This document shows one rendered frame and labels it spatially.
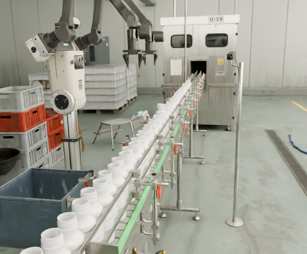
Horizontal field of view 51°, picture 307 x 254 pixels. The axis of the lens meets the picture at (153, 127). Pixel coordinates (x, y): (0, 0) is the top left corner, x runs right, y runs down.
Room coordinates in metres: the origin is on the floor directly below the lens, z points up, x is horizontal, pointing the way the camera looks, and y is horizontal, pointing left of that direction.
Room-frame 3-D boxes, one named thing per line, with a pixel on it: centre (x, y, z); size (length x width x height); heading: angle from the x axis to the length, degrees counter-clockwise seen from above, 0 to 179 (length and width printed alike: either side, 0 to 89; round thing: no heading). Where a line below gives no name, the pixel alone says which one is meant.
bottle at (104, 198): (0.75, 0.14, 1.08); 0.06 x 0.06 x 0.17
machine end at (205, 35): (6.74, -1.00, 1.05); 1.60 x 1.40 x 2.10; 169
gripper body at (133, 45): (1.76, 0.10, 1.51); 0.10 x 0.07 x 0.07; 80
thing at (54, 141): (4.37, 1.54, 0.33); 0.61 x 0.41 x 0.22; 172
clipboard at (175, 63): (6.07, -0.44, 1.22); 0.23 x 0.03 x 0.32; 79
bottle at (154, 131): (1.43, 0.01, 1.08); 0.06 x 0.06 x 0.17
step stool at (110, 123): (5.14, 0.67, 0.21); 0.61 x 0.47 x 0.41; 43
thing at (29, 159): (3.67, 1.57, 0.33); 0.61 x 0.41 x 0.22; 175
